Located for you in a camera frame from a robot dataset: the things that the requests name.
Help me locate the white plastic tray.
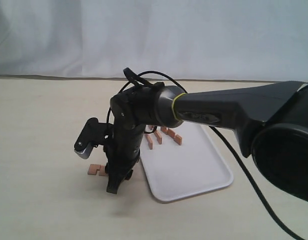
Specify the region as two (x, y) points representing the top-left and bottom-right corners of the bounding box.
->
(140, 122), (234, 203)

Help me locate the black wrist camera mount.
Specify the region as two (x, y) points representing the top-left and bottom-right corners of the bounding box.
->
(74, 117), (113, 160)

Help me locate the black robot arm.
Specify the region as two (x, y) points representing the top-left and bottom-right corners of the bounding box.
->
(106, 81), (308, 202)

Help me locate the S-shaped wooden block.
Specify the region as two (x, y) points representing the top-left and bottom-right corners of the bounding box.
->
(87, 164), (107, 176)

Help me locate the wooden notched piece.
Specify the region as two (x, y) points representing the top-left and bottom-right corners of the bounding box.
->
(145, 134), (153, 150)
(148, 125), (163, 145)
(160, 126), (183, 146)

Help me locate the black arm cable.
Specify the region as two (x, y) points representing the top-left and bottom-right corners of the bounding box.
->
(105, 67), (308, 240)

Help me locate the white backdrop cloth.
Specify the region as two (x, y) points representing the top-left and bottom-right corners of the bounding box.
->
(0, 0), (308, 82)

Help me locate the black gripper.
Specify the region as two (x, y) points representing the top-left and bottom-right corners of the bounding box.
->
(106, 89), (149, 195)

